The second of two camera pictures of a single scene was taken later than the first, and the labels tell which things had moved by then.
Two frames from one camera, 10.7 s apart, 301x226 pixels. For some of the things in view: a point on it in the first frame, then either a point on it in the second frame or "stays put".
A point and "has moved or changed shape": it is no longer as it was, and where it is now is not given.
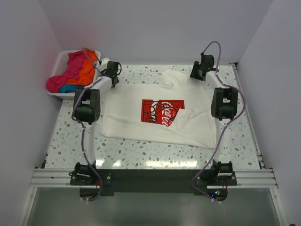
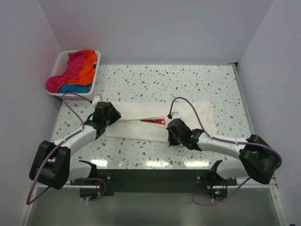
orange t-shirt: [86, 76] stays put
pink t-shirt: [75, 60] stays put
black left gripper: [103, 72] to [115, 115]
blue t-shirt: [69, 88] stays put
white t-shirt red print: [177, 110] has moved or changed shape
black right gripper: [196, 65] to [170, 141]
